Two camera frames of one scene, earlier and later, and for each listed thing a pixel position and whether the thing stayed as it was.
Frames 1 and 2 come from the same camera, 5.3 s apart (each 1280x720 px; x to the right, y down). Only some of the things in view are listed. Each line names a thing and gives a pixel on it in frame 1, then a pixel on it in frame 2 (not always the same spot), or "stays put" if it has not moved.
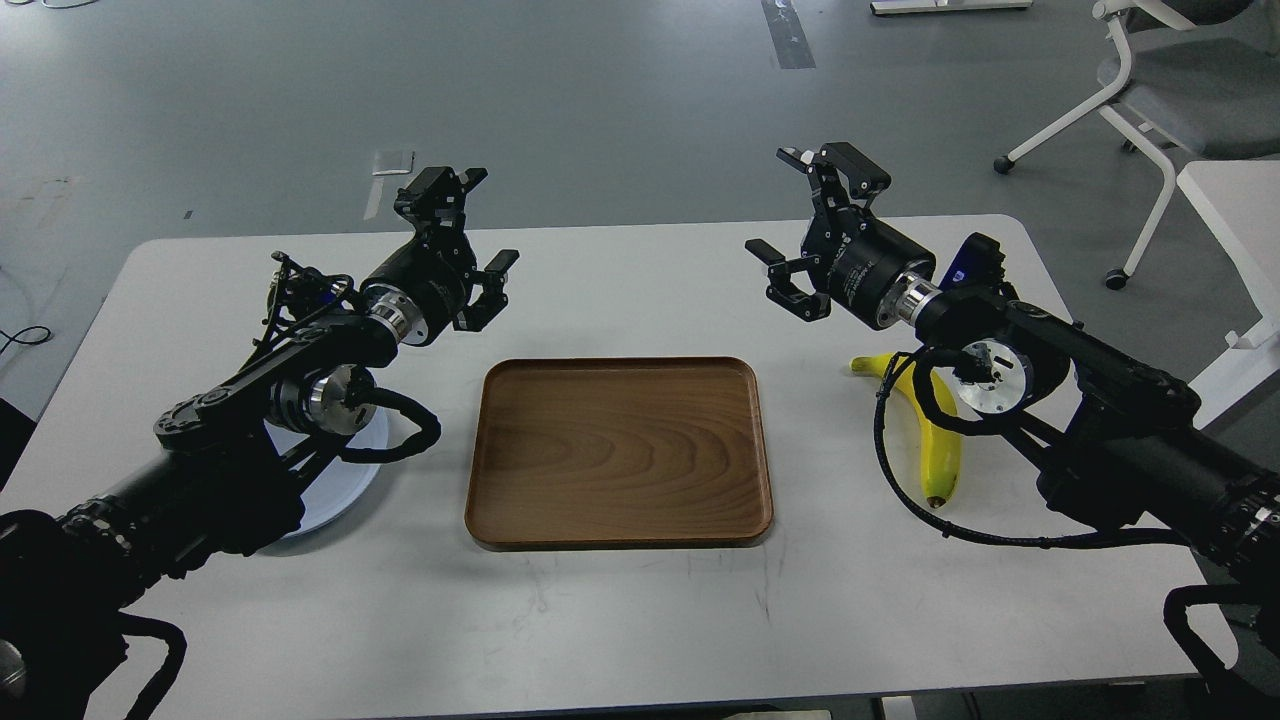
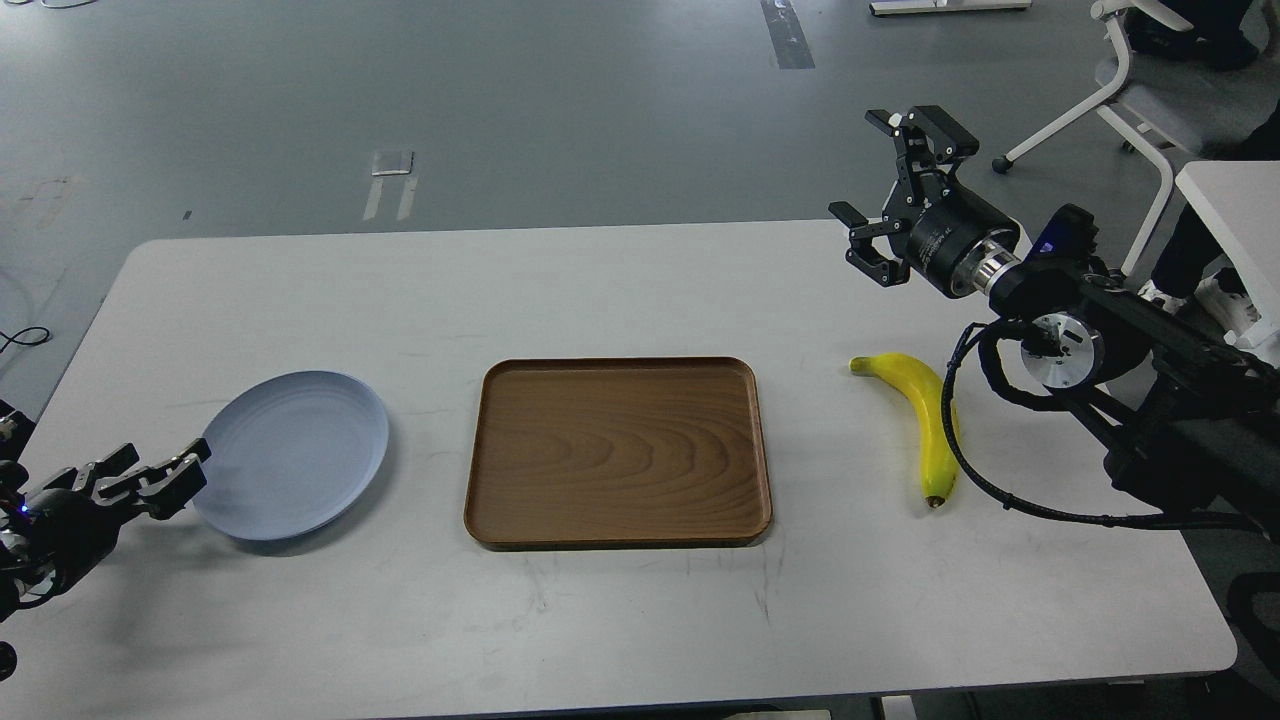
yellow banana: x=940 y=440 stays put
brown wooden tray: x=620 y=452 stays put
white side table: x=1241 y=202 stays put
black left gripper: x=420 y=288 → x=69 y=533
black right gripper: x=857 y=257 → x=950 y=236
